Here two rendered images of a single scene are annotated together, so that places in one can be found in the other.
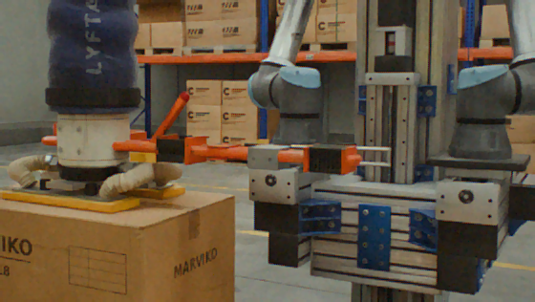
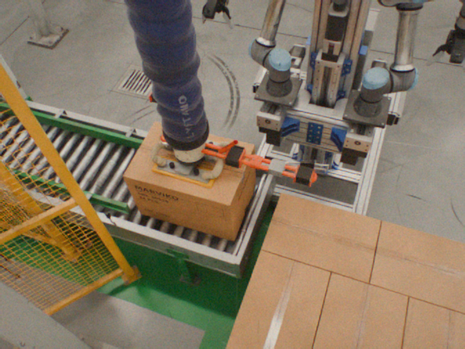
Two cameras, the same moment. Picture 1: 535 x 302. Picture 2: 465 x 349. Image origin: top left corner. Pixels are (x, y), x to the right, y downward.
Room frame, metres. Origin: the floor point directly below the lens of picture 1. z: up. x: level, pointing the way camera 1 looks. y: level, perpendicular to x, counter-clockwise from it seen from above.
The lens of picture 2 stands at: (0.17, 0.19, 2.76)
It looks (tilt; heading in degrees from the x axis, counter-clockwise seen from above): 55 degrees down; 355
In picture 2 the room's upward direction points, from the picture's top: 6 degrees counter-clockwise
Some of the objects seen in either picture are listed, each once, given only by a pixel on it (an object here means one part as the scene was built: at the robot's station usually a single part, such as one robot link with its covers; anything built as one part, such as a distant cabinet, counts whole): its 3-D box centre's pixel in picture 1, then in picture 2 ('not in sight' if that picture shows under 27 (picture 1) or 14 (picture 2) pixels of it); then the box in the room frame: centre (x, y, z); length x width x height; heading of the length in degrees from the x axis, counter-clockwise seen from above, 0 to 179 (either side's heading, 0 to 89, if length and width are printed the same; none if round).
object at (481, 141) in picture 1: (480, 137); (369, 100); (1.66, -0.69, 1.09); 0.15 x 0.15 x 0.10
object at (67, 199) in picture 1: (68, 192); (184, 169); (1.49, 0.33, 0.97); 0.34 x 0.10 x 0.05; 60
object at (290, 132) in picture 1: (299, 129); (279, 81); (1.90, -0.26, 1.09); 0.15 x 0.15 x 0.10
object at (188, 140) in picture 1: (181, 148); (234, 156); (1.44, 0.07, 1.08); 0.10 x 0.08 x 0.06; 150
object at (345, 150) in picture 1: (330, 159); (304, 176); (1.26, -0.23, 1.08); 0.08 x 0.07 x 0.05; 60
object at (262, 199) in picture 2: not in sight; (257, 212); (1.39, -0.03, 0.58); 0.70 x 0.03 x 0.06; 150
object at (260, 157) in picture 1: (268, 157); (277, 168); (1.33, -0.12, 1.07); 0.07 x 0.07 x 0.04; 60
